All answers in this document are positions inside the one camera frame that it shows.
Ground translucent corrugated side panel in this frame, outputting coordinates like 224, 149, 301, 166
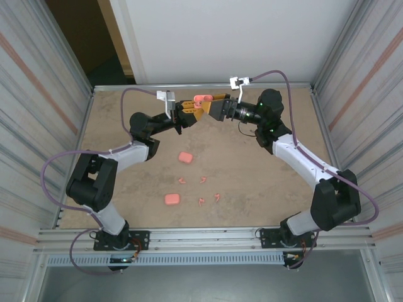
310, 0, 403, 281
0, 0, 95, 281

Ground small controller board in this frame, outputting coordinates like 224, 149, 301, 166
282, 251, 305, 271
108, 256, 139, 272

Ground grey metal sheet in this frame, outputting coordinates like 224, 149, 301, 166
37, 266, 375, 302

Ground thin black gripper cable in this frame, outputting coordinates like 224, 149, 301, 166
238, 121, 258, 135

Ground aluminium side rail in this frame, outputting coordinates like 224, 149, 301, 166
310, 89, 374, 235
52, 89, 96, 229

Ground aluminium table edge rail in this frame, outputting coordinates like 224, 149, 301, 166
92, 82, 316, 93

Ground white door frame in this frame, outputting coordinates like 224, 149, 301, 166
108, 0, 149, 85

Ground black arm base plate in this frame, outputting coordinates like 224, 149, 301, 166
93, 230, 150, 252
258, 228, 317, 250

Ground aluminium mounting rail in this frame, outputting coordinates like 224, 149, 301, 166
33, 226, 377, 254

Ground grey slotted cable duct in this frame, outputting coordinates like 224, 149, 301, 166
46, 253, 286, 267

